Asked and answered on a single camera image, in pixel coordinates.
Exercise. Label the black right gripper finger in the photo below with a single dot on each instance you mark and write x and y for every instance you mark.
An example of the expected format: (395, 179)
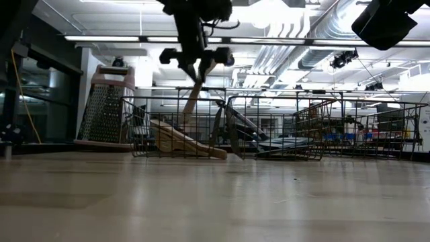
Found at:
(383, 23)

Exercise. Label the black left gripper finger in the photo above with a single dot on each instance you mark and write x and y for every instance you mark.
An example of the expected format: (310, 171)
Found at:
(206, 69)
(191, 70)

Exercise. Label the wooden spatula with label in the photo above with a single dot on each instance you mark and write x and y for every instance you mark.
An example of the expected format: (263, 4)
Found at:
(193, 101)

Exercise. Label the long wooden slotted spatula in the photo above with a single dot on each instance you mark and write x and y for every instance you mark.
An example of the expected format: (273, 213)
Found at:
(171, 144)

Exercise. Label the wooden spoon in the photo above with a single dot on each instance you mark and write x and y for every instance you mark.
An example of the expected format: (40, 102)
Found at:
(218, 154)

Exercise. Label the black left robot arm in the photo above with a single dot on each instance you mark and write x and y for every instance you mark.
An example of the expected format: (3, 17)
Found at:
(188, 10)

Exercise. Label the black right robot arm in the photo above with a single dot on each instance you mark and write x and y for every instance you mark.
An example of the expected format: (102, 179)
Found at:
(420, 4)

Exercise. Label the black ceiling spotlight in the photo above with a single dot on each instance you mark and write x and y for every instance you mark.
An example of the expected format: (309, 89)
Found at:
(342, 59)

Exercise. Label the black ceiling projector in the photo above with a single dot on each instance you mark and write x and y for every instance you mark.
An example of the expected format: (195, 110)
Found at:
(374, 86)

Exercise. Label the black computer monitor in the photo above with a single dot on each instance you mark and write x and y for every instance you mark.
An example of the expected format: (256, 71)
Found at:
(389, 116)

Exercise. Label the pink metal box grater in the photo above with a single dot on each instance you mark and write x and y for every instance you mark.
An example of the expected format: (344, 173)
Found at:
(104, 117)

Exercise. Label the white machine panel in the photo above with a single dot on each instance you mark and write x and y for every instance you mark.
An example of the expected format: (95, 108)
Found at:
(425, 121)

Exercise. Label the black dome ceiling camera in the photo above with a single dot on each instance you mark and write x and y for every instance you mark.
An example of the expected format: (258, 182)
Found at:
(117, 62)

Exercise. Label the black table frame rails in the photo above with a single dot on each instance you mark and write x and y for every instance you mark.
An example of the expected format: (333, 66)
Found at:
(33, 147)

